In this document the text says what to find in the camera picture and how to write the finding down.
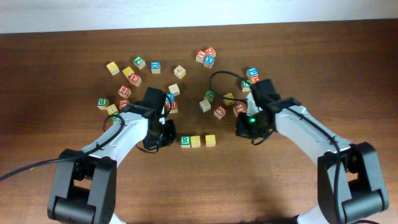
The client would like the green R block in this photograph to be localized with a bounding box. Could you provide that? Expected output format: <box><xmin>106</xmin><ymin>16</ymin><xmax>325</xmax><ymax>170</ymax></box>
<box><xmin>180</xmin><ymin>136</ymin><xmax>191</xmax><ymax>148</ymax></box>

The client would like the yellow S block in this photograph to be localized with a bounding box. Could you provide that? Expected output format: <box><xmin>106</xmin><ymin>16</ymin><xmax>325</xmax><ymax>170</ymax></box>
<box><xmin>190</xmin><ymin>136</ymin><xmax>201</xmax><ymax>148</ymax></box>

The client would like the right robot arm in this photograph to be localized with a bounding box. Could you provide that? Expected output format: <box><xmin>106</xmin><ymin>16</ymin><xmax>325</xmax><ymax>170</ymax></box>
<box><xmin>236</xmin><ymin>79</ymin><xmax>389</xmax><ymax>223</ymax></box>

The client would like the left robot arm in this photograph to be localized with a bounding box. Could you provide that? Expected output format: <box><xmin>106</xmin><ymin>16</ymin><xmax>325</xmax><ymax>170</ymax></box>
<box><xmin>47</xmin><ymin>87</ymin><xmax>176</xmax><ymax>224</ymax></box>

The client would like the red I block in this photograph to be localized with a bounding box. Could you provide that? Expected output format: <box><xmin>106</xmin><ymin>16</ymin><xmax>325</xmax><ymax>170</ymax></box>
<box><xmin>233</xmin><ymin>103</ymin><xmax>246</xmax><ymax>117</ymax></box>

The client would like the red U block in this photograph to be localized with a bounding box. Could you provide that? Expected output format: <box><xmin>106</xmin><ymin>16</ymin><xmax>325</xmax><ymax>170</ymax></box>
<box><xmin>167</xmin><ymin>101</ymin><xmax>178</xmax><ymax>113</ymax></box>

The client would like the red 3 block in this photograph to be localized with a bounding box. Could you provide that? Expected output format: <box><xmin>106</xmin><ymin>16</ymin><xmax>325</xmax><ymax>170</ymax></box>
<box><xmin>213</xmin><ymin>105</ymin><xmax>226</xmax><ymax>119</ymax></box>

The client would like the blue H block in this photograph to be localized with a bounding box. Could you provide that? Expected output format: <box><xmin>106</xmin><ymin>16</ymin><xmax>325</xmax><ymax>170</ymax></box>
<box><xmin>166</xmin><ymin>93</ymin><xmax>175</xmax><ymax>103</ymax></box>

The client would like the green N block right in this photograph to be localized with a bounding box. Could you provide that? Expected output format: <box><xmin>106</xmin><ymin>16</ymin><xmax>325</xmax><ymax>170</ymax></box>
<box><xmin>241</xmin><ymin>80</ymin><xmax>251</xmax><ymax>92</ymax></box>

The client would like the green n block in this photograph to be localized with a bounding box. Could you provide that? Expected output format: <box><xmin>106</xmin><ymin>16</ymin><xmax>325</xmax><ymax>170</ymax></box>
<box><xmin>204</xmin><ymin>90</ymin><xmax>215</xmax><ymax>103</ymax></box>
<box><xmin>241</xmin><ymin>80</ymin><xmax>251</xmax><ymax>92</ymax></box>

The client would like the red M block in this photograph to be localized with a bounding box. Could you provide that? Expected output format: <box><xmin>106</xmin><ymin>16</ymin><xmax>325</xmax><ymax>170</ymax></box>
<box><xmin>250</xmin><ymin>75</ymin><xmax>260</xmax><ymax>84</ymax></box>

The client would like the plain wooden block centre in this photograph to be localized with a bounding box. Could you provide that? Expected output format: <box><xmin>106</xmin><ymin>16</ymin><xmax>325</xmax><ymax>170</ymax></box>
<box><xmin>169</xmin><ymin>83</ymin><xmax>180</xmax><ymax>96</ymax></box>

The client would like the red y block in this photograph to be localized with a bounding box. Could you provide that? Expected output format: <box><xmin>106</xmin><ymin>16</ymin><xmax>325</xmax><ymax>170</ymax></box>
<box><xmin>195</xmin><ymin>50</ymin><xmax>206</xmax><ymax>63</ymax></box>
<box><xmin>118</xmin><ymin>99</ymin><xmax>129</xmax><ymax>109</ymax></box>

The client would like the blue P block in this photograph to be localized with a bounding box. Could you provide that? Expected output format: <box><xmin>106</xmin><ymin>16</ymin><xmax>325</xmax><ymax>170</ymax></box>
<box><xmin>246</xmin><ymin>67</ymin><xmax>259</xmax><ymax>78</ymax></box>

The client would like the white blue-edged block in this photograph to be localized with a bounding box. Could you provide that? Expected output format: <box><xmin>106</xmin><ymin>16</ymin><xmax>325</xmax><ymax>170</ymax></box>
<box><xmin>199</xmin><ymin>99</ymin><xmax>211</xmax><ymax>113</ymax></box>

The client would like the yellow block above B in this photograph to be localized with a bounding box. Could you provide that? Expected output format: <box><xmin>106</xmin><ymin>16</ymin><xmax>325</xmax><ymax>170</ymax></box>
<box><xmin>106</xmin><ymin>104</ymin><xmax>119</xmax><ymax>115</ymax></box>

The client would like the green N block centre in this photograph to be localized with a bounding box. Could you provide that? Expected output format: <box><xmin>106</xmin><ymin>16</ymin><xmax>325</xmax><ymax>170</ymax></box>
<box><xmin>204</xmin><ymin>90</ymin><xmax>215</xmax><ymax>103</ymax></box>

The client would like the red 6 block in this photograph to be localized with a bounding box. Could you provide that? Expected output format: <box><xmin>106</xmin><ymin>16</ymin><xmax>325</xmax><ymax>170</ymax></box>
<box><xmin>118</xmin><ymin>85</ymin><xmax>131</xmax><ymax>98</ymax></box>

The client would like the red E block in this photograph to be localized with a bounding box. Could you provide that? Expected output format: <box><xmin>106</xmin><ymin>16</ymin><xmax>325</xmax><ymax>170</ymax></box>
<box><xmin>128</xmin><ymin>73</ymin><xmax>142</xmax><ymax>86</ymax></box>

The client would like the green B block left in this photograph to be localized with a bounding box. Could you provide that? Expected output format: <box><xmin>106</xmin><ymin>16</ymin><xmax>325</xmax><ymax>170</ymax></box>
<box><xmin>96</xmin><ymin>98</ymin><xmax>109</xmax><ymax>110</ymax></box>

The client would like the plain picture block top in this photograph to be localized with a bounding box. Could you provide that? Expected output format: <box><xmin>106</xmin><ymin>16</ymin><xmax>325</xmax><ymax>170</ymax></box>
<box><xmin>174</xmin><ymin>65</ymin><xmax>187</xmax><ymax>79</ymax></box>

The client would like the blue D block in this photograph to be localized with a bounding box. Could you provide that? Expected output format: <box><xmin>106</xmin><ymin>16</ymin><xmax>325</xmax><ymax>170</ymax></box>
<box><xmin>150</xmin><ymin>61</ymin><xmax>161</xmax><ymax>73</ymax></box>

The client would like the yellow block beside E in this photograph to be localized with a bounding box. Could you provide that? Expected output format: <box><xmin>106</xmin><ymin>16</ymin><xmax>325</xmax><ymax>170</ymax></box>
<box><xmin>122</xmin><ymin>67</ymin><xmax>134</xmax><ymax>79</ymax></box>

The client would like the green P block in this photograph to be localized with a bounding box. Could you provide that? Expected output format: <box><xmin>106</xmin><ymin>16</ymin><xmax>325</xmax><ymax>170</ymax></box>
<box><xmin>133</xmin><ymin>56</ymin><xmax>146</xmax><ymax>70</ymax></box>

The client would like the blue X block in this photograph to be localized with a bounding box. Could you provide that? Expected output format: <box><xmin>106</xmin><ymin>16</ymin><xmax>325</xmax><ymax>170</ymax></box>
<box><xmin>203</xmin><ymin>55</ymin><xmax>215</xmax><ymax>68</ymax></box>

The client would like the red Q block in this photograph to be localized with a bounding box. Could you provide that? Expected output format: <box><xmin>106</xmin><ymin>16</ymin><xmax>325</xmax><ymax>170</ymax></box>
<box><xmin>205</xmin><ymin>47</ymin><xmax>216</xmax><ymax>57</ymax></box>

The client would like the red Y block top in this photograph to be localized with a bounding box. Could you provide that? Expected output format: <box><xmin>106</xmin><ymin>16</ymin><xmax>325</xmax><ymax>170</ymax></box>
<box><xmin>195</xmin><ymin>50</ymin><xmax>206</xmax><ymax>63</ymax></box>

